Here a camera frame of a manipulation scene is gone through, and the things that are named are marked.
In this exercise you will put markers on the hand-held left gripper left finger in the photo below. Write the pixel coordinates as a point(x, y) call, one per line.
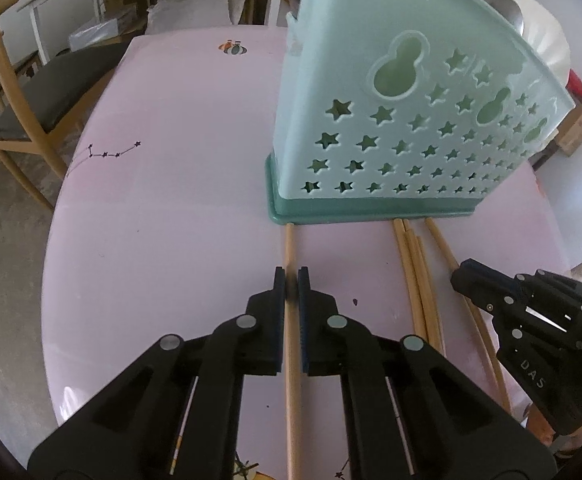
point(280, 320)

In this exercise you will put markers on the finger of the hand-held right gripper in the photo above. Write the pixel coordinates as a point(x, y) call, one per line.
point(491, 275)
point(476, 292)

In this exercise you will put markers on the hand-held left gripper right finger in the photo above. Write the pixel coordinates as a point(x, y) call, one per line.
point(303, 320)

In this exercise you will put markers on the wooden chopstick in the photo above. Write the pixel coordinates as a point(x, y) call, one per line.
point(446, 255)
point(408, 270)
point(293, 410)
point(428, 285)
point(418, 280)

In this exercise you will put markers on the white ceramic spoon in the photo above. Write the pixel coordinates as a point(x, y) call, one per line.
point(546, 35)

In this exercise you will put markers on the mint green utensil holder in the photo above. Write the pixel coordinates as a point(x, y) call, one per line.
point(331, 60)

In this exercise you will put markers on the large printed cardboard box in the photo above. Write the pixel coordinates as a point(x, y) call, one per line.
point(573, 132)

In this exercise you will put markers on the white sack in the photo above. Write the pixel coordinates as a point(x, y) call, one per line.
point(196, 7)

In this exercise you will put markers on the wooden chair with dark seat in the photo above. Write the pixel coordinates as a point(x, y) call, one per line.
point(51, 80)
point(21, 67)

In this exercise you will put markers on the plastic wrapped flat box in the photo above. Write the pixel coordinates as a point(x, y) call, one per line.
point(101, 32)

